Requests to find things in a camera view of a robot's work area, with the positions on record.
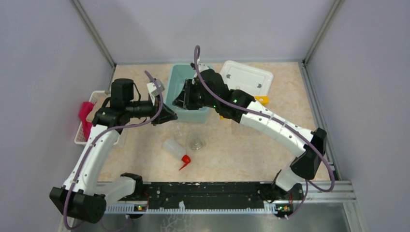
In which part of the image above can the wash bottle red cap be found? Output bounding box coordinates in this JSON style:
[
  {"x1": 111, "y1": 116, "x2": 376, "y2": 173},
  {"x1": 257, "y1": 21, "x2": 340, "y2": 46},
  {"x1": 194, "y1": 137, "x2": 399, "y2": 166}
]
[{"x1": 162, "y1": 138, "x2": 191, "y2": 171}]

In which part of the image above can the teal plastic tub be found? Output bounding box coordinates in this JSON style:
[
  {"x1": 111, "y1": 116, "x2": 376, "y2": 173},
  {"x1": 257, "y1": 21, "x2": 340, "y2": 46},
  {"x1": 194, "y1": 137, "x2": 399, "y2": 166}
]
[{"x1": 164, "y1": 63, "x2": 210, "y2": 123}]

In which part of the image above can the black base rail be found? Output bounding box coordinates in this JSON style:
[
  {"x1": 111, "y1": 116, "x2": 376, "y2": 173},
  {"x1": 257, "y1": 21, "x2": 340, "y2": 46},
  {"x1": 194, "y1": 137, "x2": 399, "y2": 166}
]
[{"x1": 132, "y1": 182, "x2": 304, "y2": 210}]

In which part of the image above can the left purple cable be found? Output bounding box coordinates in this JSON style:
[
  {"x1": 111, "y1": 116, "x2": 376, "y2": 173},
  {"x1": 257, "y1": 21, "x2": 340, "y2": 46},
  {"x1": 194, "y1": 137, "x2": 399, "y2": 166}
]
[{"x1": 62, "y1": 70, "x2": 164, "y2": 231}]

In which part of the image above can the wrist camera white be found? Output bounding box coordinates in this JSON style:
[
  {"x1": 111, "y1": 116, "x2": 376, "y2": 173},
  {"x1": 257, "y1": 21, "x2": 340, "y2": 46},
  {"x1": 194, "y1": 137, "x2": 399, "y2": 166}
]
[
  {"x1": 190, "y1": 62, "x2": 209, "y2": 73},
  {"x1": 146, "y1": 79, "x2": 165, "y2": 105}
]

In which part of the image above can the glass erlenmeyer flask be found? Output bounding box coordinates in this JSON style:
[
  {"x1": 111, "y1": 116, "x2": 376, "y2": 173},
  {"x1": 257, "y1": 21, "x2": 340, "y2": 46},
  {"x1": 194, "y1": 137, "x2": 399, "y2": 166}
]
[{"x1": 187, "y1": 135, "x2": 205, "y2": 151}]

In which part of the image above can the pink cloth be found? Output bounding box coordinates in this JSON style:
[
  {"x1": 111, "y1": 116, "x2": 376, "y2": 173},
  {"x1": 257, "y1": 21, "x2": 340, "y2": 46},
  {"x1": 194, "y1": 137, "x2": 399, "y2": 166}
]
[{"x1": 78, "y1": 101, "x2": 94, "y2": 139}]

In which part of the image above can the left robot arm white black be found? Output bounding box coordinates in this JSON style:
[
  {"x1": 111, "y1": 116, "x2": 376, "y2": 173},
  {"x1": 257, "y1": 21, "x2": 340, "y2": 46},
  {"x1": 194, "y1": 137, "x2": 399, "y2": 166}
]
[{"x1": 49, "y1": 78, "x2": 177, "y2": 224}]

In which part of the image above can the white perforated basket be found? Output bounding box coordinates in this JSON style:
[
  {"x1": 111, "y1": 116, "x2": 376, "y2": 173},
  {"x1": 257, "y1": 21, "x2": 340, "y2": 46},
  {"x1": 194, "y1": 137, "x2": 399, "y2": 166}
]
[{"x1": 74, "y1": 90, "x2": 111, "y2": 145}]

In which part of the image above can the white cable duct strip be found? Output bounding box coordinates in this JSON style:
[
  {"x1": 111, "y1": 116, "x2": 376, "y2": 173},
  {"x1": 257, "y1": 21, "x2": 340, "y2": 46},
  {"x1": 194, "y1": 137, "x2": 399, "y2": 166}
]
[{"x1": 105, "y1": 203, "x2": 291, "y2": 215}]

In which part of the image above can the small glass beaker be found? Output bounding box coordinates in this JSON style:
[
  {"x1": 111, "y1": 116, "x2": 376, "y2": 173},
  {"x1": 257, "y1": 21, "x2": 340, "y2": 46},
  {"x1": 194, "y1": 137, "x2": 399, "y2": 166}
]
[{"x1": 171, "y1": 125, "x2": 184, "y2": 140}]

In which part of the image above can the glass funnel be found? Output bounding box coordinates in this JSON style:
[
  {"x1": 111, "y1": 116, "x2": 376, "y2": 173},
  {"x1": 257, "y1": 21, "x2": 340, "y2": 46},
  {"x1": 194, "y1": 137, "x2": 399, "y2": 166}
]
[{"x1": 183, "y1": 123, "x2": 198, "y2": 143}]

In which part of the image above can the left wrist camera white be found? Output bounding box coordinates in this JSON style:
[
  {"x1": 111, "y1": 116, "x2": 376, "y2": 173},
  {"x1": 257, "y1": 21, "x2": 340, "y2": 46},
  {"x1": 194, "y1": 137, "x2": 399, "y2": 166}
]
[{"x1": 146, "y1": 79, "x2": 165, "y2": 105}]

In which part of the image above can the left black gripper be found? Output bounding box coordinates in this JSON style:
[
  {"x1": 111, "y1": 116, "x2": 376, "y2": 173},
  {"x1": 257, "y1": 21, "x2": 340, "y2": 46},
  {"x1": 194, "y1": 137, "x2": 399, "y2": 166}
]
[{"x1": 126, "y1": 92, "x2": 178, "y2": 126}]

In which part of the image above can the yellow test tube rack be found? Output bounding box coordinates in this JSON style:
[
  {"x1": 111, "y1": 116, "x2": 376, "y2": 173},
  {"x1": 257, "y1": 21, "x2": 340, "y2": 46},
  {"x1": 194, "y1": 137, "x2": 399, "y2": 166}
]
[{"x1": 215, "y1": 93, "x2": 272, "y2": 124}]

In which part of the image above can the white plastic lid tray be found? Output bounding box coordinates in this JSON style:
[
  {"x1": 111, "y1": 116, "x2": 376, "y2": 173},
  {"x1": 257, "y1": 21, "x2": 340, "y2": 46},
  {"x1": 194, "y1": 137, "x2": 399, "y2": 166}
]
[{"x1": 219, "y1": 60, "x2": 274, "y2": 96}]

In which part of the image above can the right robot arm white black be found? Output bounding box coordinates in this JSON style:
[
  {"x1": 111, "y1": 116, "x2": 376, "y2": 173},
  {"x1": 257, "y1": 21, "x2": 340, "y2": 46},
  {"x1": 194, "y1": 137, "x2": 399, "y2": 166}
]
[{"x1": 173, "y1": 69, "x2": 327, "y2": 199}]

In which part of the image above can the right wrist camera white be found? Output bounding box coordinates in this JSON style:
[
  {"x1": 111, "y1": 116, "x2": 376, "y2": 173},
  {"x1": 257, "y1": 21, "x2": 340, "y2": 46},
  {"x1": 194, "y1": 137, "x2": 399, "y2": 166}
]
[{"x1": 190, "y1": 62, "x2": 209, "y2": 73}]

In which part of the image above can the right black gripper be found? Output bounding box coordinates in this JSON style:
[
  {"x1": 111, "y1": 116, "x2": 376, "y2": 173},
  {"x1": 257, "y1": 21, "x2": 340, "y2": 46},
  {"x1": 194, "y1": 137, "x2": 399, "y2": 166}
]
[{"x1": 173, "y1": 79, "x2": 218, "y2": 111}]

